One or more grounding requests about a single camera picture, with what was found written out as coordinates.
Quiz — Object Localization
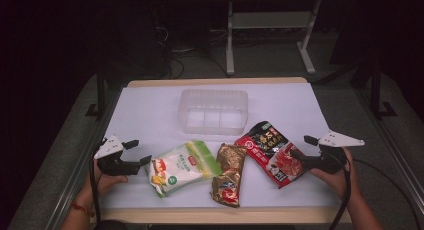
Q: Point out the clear plastic container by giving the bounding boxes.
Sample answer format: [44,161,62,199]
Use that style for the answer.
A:
[177,88,249,137]

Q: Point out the thin black cable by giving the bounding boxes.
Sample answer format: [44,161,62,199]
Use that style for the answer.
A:
[352,157,422,230]

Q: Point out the white table mat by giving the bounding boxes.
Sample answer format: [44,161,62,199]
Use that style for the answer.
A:
[98,82,342,210]

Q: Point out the black floor cables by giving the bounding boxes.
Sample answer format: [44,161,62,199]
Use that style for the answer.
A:
[154,24,231,80]

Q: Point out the white metal table frame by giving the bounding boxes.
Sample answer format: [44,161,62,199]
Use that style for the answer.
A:
[225,0,323,76]

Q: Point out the red string bracelet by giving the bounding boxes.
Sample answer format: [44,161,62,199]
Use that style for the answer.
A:
[70,201,96,218]

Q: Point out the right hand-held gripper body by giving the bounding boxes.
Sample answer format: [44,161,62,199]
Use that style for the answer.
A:
[311,129,365,175]

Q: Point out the gold foil packet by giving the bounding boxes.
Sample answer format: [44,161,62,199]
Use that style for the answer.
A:
[209,143,248,209]

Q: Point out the black metal stand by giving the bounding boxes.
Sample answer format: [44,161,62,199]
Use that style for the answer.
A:
[370,54,398,120]
[84,68,108,120]

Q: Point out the person's right hand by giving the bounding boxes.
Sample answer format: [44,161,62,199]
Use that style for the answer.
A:
[309,148,363,201]

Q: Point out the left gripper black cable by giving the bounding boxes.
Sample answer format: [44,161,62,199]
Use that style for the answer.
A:
[88,139,108,230]

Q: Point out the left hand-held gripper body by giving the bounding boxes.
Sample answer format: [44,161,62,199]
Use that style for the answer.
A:
[94,134,141,177]

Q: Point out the red and black food packet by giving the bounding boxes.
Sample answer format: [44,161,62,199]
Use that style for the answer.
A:
[234,120,309,190]

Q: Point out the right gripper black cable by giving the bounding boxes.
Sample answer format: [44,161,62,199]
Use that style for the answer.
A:
[328,149,353,230]

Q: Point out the white and green food packet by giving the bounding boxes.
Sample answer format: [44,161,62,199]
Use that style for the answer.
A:
[145,139,223,198]

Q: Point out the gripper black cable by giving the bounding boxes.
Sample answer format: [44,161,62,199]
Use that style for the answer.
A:
[88,139,108,230]
[328,149,353,230]

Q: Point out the person's left hand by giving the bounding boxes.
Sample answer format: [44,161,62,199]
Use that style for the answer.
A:
[83,159,129,204]

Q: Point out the grey metal rail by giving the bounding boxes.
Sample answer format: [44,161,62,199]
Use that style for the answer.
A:
[353,88,424,208]
[43,89,121,230]

